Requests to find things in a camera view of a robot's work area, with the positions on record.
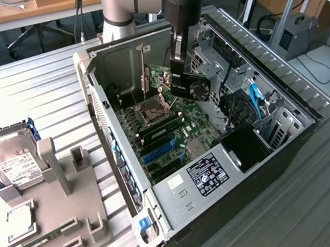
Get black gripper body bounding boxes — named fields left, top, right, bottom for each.
left=160, top=0, right=212, bottom=42

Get green graphics card black fan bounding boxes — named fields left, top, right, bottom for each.
left=133, top=33, right=214, bottom=111

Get perforated metal drive cage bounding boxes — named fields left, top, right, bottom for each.
left=183, top=16, right=265, bottom=119

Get metal socket cover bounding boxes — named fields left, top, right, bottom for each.
left=155, top=84, right=179, bottom=113

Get CPU socket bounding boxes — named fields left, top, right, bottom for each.
left=135, top=96, right=171, bottom=128

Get thin metal locking lever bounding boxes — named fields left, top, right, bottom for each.
left=127, top=82, right=139, bottom=108

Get black RAM slot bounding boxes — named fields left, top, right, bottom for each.
left=134, top=114, right=184, bottom=139
left=116, top=80, right=162, bottom=103
left=118, top=84, right=164, bottom=108
left=115, top=79, right=160, bottom=100
left=117, top=83, right=163, bottom=105
left=132, top=110, right=182, bottom=135

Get green motherboard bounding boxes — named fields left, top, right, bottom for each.
left=109, top=69, right=232, bottom=190

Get green RAM stick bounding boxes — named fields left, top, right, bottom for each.
left=138, top=116, right=188, bottom=146
left=1, top=226, right=66, bottom=247

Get black expansion slot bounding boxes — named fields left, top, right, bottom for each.
left=146, top=154, right=186, bottom=178
left=150, top=160, right=190, bottom=184
left=138, top=135, right=175, bottom=156

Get silver chipset heatsink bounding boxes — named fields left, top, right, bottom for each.
left=185, top=137, right=211, bottom=160

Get blue expansion slot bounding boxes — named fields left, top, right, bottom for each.
left=139, top=140, right=179, bottom=165

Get blue card retention clip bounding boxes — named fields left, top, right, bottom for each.
left=109, top=131, right=117, bottom=153
left=128, top=173, right=141, bottom=199
left=117, top=152, right=128, bottom=170

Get grey equipment box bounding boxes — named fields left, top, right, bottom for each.
left=266, top=10, right=324, bottom=64

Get metal disk bay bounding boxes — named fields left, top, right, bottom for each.
left=249, top=100, right=318, bottom=155

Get grey power supply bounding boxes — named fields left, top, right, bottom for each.
left=141, top=146, right=251, bottom=237

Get black office chair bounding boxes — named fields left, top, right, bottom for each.
left=4, top=18, right=77, bottom=60

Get hard disk drive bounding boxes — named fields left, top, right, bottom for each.
left=0, top=116, right=49, bottom=190

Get black and grey PC case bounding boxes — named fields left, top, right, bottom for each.
left=69, top=0, right=330, bottom=247

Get blue case latch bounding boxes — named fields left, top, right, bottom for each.
left=138, top=218, right=151, bottom=234

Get grey parts rack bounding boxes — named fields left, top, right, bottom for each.
left=0, top=129, right=116, bottom=247

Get silver hard disk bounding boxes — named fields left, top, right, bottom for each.
left=0, top=127, right=46, bottom=194

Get silver CPU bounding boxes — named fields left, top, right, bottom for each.
left=3, top=204, right=37, bottom=244

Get black power wires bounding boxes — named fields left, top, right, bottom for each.
left=218, top=87, right=262, bottom=131

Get black coiled cable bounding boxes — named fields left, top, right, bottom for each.
left=253, top=13, right=279, bottom=42

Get blue wire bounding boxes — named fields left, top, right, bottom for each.
left=248, top=81, right=267, bottom=123

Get grey hanging cable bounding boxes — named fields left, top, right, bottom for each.
left=70, top=0, right=92, bottom=43

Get grey cable on desk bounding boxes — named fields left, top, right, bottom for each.
left=0, top=0, right=33, bottom=13

